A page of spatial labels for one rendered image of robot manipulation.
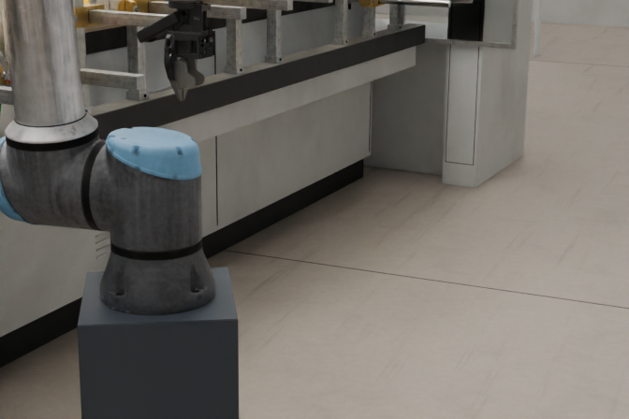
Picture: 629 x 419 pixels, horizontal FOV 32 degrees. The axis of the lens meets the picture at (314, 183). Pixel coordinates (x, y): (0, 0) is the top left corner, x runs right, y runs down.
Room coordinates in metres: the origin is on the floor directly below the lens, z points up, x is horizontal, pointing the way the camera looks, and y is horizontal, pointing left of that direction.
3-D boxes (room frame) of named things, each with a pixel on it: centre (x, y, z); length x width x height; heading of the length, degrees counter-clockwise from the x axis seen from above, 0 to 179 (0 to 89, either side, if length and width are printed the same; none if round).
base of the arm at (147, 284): (1.73, 0.26, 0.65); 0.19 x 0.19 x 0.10
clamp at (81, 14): (2.74, 0.58, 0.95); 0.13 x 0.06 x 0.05; 153
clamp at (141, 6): (2.97, 0.47, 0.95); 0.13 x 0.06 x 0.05; 153
